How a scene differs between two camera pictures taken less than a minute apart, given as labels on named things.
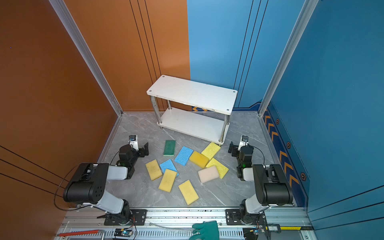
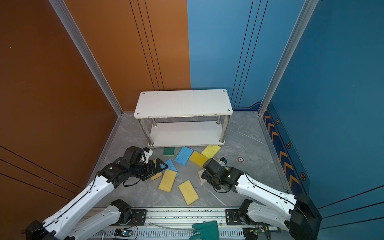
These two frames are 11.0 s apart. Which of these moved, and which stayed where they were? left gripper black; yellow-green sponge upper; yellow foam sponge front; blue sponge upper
Moved: left gripper black
Stayed: yellow foam sponge front; blue sponge upper; yellow-green sponge upper
